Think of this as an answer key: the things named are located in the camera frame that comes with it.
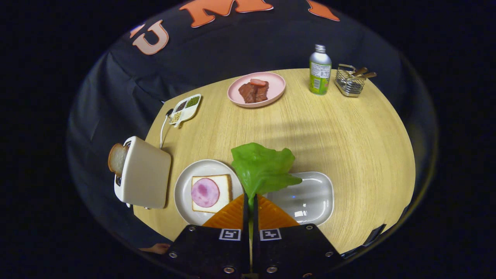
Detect white toaster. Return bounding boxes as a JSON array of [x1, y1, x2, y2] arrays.
[[114, 136, 172, 210]]

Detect white divided dish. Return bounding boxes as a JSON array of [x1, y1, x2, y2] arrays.
[[169, 94, 202, 128]]

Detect metal wire basket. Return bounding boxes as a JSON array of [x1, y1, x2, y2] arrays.
[[335, 64, 367, 97]]

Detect white power cable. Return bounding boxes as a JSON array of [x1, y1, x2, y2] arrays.
[[160, 114, 171, 150]]

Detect green-labelled metal bottle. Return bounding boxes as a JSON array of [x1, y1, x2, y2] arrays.
[[309, 44, 332, 96]]

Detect green lettuce leaf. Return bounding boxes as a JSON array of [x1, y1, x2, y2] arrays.
[[231, 142, 303, 210]]

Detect pink ham slice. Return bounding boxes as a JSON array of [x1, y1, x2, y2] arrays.
[[191, 178, 220, 208]]

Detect toasted bread slice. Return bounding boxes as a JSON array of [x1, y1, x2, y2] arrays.
[[108, 143, 130, 179]]

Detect round white plate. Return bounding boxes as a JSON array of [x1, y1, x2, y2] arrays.
[[174, 159, 245, 226]]

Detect white bread slice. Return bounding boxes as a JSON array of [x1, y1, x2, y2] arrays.
[[191, 174, 233, 214]]

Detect brown meat piece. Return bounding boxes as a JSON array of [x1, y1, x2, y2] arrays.
[[238, 81, 269, 104]]

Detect pink plate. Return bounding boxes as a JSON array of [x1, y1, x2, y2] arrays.
[[227, 72, 286, 108]]

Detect white rounded rectangular dish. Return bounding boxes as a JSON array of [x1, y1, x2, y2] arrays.
[[265, 171, 334, 226]]

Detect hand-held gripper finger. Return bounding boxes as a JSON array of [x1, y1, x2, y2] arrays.
[[165, 194, 250, 279], [252, 194, 343, 279]]

